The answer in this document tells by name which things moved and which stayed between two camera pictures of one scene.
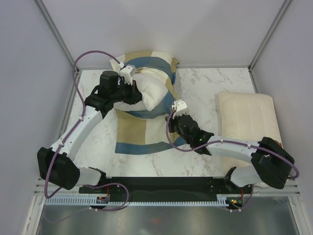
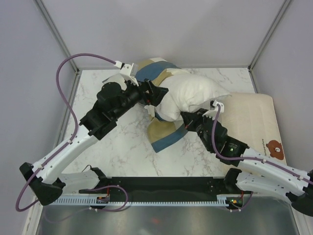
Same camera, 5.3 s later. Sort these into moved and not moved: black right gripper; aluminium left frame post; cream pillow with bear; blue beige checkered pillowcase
Moved: blue beige checkered pillowcase; black right gripper
Not moved: aluminium left frame post; cream pillow with bear
